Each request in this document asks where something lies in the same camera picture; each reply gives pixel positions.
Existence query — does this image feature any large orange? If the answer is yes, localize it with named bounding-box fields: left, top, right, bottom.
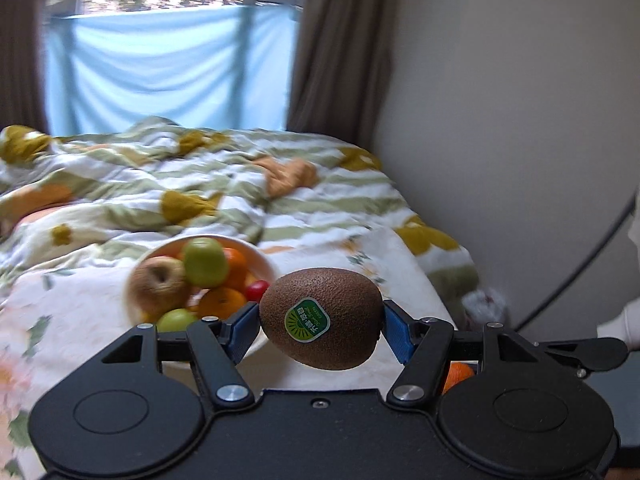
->
left=195, top=286, right=246, bottom=320

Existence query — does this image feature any red cherry tomato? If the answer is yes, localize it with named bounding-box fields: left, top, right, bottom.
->
left=244, top=280, right=270, bottom=304

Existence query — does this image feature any brown kiwi with sticker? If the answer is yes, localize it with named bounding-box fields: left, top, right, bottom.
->
left=259, top=268, right=384, bottom=370

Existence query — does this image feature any person's right hand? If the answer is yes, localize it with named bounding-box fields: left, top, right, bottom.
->
left=597, top=298, right=640, bottom=351

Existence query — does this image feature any mandarin on sheet edge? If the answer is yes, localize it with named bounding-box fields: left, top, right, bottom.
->
left=442, top=362, right=475, bottom=393

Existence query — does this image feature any green apple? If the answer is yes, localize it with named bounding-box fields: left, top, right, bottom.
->
left=182, top=237, right=229, bottom=288
left=156, top=309, right=198, bottom=333

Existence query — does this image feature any small mandarin in bowl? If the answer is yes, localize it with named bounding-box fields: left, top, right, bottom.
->
left=224, top=247, right=248, bottom=292

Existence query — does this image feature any brownish red apple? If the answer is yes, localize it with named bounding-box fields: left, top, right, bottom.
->
left=129, top=256, right=191, bottom=314

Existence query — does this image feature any cream bowl yellow inside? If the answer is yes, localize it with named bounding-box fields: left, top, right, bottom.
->
left=124, top=235, right=279, bottom=328

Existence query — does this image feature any white floral bed sheet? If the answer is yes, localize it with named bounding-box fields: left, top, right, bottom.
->
left=1, top=229, right=450, bottom=479

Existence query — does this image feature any green striped floral quilt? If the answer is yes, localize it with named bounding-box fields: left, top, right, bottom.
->
left=1, top=117, right=480, bottom=305

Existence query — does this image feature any light blue window cloth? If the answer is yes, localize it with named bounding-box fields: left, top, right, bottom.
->
left=46, top=4, right=300, bottom=136

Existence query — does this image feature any brown right curtain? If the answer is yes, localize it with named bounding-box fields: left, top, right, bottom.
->
left=286, top=0, right=399, bottom=148

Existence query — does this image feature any brown curtain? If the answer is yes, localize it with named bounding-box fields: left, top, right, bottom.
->
left=286, top=0, right=399, bottom=148
left=1, top=0, right=47, bottom=132

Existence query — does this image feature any brown left curtain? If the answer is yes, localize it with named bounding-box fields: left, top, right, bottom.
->
left=1, top=0, right=47, bottom=132

